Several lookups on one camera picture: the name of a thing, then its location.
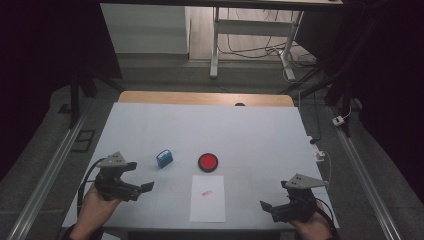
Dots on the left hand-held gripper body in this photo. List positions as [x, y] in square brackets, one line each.
[111, 181]

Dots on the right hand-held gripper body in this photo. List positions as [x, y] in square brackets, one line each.
[303, 182]

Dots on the blue stamp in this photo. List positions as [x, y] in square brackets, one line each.
[164, 159]

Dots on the round red ink pad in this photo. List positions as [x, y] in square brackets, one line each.
[208, 162]

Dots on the person's left hand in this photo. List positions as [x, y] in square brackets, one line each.
[95, 211]

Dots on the person's right hand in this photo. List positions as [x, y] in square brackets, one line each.
[313, 230]

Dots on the white power strip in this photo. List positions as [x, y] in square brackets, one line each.
[317, 151]

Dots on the white paper sheet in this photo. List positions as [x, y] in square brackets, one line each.
[207, 206]

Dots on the white table cover sheet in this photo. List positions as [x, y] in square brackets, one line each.
[246, 133]

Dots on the white power adapter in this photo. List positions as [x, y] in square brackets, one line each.
[338, 120]

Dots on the black stand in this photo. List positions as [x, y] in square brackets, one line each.
[74, 100]
[340, 90]

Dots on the dark round table grommet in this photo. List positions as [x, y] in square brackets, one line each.
[239, 104]

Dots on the wooden table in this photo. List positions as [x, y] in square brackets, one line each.
[200, 98]

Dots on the white cabinet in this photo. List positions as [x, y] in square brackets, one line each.
[146, 30]

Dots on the black floor frame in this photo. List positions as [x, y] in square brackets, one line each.
[83, 140]

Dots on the metal floor rail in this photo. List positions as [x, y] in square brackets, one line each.
[50, 170]
[363, 180]

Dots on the white desk frame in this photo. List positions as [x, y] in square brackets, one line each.
[214, 50]

